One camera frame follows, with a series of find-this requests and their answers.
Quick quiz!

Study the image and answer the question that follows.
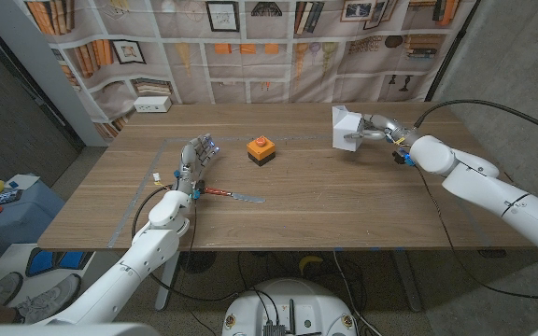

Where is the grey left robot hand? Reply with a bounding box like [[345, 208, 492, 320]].
[[174, 133, 221, 198]]

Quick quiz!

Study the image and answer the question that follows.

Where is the white power strip box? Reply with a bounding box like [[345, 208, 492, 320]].
[[133, 95, 173, 114]]

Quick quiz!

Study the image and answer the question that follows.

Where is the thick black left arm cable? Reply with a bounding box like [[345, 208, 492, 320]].
[[131, 185, 172, 239]]

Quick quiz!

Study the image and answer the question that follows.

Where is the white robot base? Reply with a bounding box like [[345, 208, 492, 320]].
[[221, 278, 358, 336]]

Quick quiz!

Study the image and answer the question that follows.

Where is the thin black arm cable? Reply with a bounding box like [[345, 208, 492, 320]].
[[147, 198, 242, 302], [415, 166, 538, 302]]

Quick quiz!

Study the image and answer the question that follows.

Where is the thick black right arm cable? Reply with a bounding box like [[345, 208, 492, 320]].
[[413, 99, 538, 141]]

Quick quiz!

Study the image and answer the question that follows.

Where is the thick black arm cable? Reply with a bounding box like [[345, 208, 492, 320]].
[[413, 99, 538, 141], [131, 185, 172, 239]]

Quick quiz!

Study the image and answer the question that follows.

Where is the grey sneaker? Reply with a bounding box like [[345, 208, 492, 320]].
[[0, 272, 25, 307], [16, 273, 82, 323]]

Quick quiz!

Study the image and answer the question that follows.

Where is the white floor mat blue print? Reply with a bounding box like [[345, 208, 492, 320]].
[[0, 243, 106, 309]]

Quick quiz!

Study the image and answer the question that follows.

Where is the white paper sheet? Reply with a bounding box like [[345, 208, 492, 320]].
[[6, 174, 41, 191]]

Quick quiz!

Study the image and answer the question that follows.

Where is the black backdrop stand pole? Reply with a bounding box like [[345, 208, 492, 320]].
[[425, 0, 483, 103]]

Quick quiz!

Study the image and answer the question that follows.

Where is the white milk carton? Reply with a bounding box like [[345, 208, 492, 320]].
[[332, 105, 365, 153]]

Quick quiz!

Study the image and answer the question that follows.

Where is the white robot torso edge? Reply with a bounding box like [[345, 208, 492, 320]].
[[0, 322, 161, 336]]

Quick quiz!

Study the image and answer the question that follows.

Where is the blue-grey stool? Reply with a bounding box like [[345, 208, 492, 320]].
[[0, 179, 67, 256]]

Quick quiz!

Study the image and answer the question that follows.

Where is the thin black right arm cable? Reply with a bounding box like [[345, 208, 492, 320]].
[[415, 166, 538, 302]]

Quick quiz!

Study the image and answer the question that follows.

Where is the printed bookshelf backdrop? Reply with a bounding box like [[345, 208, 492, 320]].
[[14, 0, 478, 144]]

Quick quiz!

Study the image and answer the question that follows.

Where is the orange black button box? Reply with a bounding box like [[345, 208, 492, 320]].
[[246, 135, 277, 168]]

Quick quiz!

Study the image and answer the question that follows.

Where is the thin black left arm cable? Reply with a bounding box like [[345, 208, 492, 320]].
[[147, 198, 242, 302]]

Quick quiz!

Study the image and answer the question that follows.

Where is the knife with red-brown handle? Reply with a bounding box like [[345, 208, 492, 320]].
[[202, 187, 267, 204]]

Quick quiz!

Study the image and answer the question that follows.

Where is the yellow banana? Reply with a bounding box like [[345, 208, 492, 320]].
[[298, 255, 325, 275]]

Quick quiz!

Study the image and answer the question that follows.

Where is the black round fan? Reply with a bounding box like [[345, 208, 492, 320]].
[[178, 250, 218, 274]]

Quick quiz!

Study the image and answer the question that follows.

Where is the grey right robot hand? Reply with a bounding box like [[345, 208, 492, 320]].
[[342, 113, 422, 148]]

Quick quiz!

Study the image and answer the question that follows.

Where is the white table leg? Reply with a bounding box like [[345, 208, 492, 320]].
[[154, 250, 181, 312]]

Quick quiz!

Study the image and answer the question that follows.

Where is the grey table leg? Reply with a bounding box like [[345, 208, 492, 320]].
[[392, 250, 423, 313]]

